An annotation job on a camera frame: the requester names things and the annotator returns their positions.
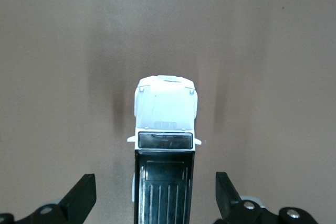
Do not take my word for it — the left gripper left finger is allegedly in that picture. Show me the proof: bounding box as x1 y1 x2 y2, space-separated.
0 173 97 224

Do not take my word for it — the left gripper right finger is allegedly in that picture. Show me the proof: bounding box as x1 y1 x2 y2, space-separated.
214 172 320 224

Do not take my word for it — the white jeep toy black roof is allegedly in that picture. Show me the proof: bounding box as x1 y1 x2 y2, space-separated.
127 74 202 224

